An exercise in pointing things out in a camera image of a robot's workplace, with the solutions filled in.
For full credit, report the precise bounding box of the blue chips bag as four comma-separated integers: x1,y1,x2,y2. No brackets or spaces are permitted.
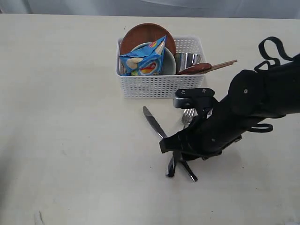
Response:
119,35,166,76

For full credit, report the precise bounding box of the shiny steel cup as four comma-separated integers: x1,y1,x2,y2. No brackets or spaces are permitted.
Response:
175,52,201,73

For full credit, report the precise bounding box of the silver table knife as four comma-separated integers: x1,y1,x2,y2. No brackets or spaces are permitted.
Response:
143,106,198,182

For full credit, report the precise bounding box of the lower brown wooden chopstick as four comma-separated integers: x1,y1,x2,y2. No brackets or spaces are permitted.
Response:
199,61,238,75

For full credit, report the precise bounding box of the dark brown wooden spoon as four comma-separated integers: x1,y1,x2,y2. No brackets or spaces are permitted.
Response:
176,63,212,75

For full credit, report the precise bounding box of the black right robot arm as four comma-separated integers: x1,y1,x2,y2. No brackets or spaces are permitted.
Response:
159,55,300,177

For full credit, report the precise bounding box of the black cable loop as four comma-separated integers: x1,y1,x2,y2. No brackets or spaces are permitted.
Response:
254,36,294,72

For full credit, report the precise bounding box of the white perforated plastic basket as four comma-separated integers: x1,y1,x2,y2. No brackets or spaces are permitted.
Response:
116,36,206,99

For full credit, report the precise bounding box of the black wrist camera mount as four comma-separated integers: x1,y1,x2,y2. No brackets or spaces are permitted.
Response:
173,88,218,110

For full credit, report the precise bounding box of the round brown wooden plate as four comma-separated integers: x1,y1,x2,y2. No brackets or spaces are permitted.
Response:
120,23,177,55

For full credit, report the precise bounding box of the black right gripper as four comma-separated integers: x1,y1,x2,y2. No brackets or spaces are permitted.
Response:
159,100,244,178

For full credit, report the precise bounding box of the pale green ceramic bowl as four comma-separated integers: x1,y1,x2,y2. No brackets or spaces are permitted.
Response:
133,42,176,75

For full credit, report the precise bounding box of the silver fork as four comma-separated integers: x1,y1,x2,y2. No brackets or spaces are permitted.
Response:
165,108,195,178

